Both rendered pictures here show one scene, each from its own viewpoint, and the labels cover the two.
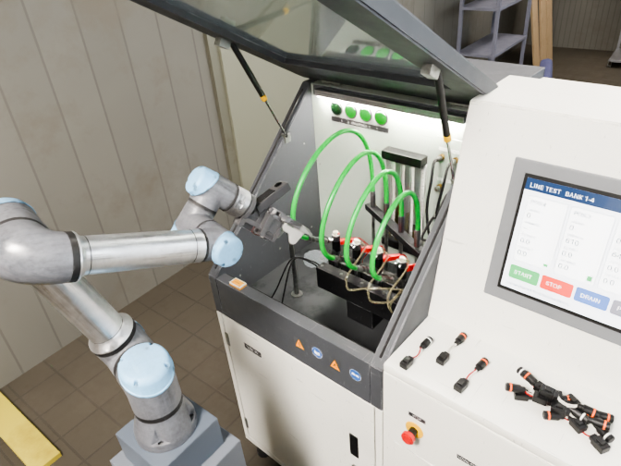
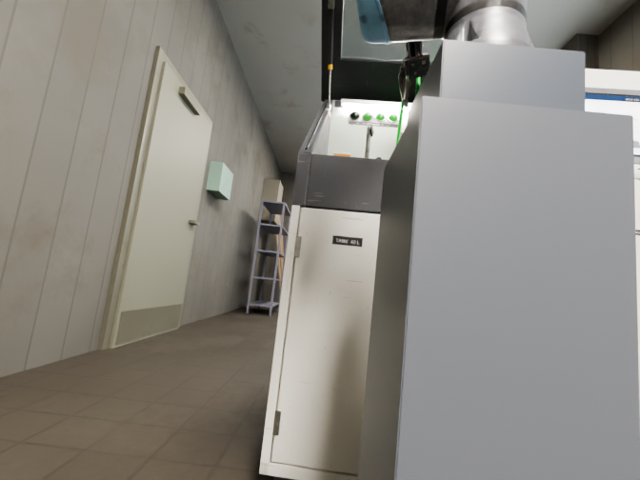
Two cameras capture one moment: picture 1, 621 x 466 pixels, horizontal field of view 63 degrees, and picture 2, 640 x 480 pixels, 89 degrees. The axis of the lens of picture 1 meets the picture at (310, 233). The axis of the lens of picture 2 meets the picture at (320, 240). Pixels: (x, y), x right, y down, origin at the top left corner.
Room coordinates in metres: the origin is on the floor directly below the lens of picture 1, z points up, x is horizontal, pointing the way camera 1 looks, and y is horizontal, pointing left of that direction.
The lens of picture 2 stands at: (0.61, 0.86, 0.57)
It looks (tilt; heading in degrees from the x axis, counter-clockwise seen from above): 8 degrees up; 321
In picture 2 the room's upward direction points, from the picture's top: 6 degrees clockwise
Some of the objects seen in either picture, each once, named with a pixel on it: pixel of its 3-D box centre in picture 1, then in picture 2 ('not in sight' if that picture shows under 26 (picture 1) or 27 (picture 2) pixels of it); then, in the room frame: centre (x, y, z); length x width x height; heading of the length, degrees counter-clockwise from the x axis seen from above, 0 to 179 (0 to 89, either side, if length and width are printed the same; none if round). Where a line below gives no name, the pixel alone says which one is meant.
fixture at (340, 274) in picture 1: (368, 296); not in sight; (1.24, -0.16, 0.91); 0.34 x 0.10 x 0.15; 46
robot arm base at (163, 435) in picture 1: (162, 412); (482, 57); (0.83, 0.40, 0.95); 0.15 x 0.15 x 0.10
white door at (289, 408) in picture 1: (298, 423); (404, 342); (1.14, 0.10, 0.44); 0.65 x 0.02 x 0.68; 46
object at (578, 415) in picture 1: (560, 403); not in sight; (0.71, -0.51, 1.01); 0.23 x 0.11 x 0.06; 46
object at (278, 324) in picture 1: (290, 331); (414, 190); (1.15, 0.09, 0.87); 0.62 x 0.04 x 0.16; 46
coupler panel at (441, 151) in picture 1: (450, 190); not in sight; (1.35, -0.43, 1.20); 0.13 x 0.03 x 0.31; 46
